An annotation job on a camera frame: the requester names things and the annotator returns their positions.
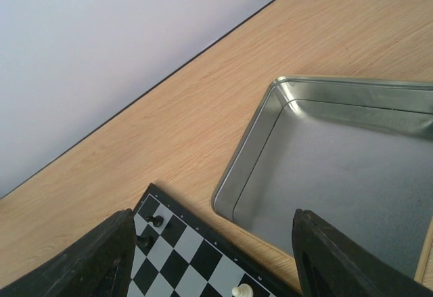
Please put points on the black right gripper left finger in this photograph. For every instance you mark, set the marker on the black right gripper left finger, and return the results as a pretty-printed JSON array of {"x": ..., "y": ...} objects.
[{"x": 97, "y": 264}]

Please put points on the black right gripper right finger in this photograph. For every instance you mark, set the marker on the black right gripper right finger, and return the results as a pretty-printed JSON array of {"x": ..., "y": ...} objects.
[{"x": 330, "y": 264}]

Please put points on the black chess pawn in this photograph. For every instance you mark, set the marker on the black chess pawn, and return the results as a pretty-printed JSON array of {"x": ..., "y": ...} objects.
[
  {"x": 156, "y": 221},
  {"x": 145, "y": 241}
]

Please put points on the white chess piece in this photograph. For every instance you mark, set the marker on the white chess piece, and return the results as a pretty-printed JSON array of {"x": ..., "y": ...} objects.
[{"x": 243, "y": 290}]

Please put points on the black and silver chessboard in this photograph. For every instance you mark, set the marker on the black and silver chessboard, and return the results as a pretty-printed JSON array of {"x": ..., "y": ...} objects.
[{"x": 190, "y": 258}]

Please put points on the empty gold metal tin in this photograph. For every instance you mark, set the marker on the empty gold metal tin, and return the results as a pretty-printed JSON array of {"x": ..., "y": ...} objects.
[{"x": 356, "y": 151}]

